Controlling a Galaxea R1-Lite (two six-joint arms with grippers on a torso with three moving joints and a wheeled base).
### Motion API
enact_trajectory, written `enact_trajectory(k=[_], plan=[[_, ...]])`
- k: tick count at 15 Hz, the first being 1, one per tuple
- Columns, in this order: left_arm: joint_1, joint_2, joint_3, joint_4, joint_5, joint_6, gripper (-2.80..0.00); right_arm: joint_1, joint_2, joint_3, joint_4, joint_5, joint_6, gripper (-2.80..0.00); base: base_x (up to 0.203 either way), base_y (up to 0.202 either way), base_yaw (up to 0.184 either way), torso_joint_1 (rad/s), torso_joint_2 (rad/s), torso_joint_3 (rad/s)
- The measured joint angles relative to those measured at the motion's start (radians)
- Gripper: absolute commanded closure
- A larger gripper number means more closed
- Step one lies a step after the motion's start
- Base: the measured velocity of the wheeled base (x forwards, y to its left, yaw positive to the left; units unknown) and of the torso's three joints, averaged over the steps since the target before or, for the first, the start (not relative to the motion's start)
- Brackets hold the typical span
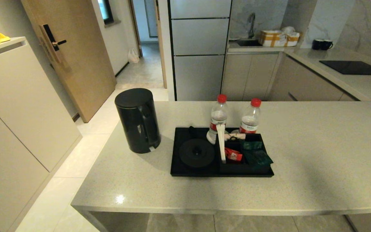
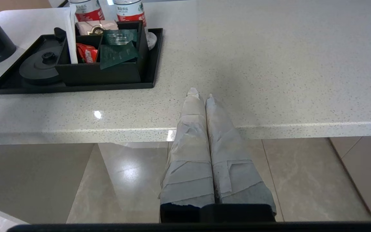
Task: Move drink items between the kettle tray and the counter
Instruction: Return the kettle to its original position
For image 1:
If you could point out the round black kettle base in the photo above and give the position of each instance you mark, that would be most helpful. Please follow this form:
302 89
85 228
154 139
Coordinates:
192 158

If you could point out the chrome kitchen faucet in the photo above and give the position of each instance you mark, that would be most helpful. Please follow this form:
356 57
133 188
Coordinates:
252 24

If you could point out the dark framed window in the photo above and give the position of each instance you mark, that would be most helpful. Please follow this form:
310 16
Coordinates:
105 11

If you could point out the long white paper sachet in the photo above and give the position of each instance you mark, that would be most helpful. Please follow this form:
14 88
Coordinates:
221 141

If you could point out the dark green packet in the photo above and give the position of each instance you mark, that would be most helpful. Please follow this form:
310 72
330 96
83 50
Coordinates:
258 158

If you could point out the beige storage cabinet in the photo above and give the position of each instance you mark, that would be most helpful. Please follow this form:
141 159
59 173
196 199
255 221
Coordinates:
11 112

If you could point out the tall grey refrigerator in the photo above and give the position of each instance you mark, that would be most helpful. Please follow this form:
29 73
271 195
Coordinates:
198 48

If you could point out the white plastic shopping bag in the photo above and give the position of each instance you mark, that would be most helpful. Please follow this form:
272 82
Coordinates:
133 56

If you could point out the beige kitchen base cabinets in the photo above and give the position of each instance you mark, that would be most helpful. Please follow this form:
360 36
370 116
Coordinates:
250 75

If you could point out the black electric kettle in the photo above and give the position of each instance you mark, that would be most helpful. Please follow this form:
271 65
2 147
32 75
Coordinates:
134 122

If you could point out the teal plastic snack bag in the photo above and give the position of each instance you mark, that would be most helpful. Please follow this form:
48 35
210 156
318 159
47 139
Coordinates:
251 145

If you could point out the black induction cooktop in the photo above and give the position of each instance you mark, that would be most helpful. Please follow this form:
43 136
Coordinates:
353 67

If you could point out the cardboard box yellow tape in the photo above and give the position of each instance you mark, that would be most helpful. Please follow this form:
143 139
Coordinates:
274 38

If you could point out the light wooden door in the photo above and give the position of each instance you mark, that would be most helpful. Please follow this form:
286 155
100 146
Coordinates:
82 64

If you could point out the pink white sachet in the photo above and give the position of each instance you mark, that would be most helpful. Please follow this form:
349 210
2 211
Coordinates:
232 136

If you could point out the crumpled white bag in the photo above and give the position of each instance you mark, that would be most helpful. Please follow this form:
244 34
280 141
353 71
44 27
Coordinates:
288 30

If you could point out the steel kitchen sink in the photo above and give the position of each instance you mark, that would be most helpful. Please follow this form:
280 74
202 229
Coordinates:
249 42

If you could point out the black rectangular serving tray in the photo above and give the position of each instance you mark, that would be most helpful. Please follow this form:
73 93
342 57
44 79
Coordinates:
179 169

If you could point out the black compartment organizer box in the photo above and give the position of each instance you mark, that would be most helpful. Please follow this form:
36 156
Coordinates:
233 167

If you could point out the red snack packet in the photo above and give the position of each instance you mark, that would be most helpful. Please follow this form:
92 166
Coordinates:
233 154

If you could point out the black mug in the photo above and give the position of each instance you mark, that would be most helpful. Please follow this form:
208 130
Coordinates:
325 45
316 44

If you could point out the clear water bottle red cap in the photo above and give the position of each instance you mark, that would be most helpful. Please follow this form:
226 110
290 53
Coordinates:
218 117
250 119

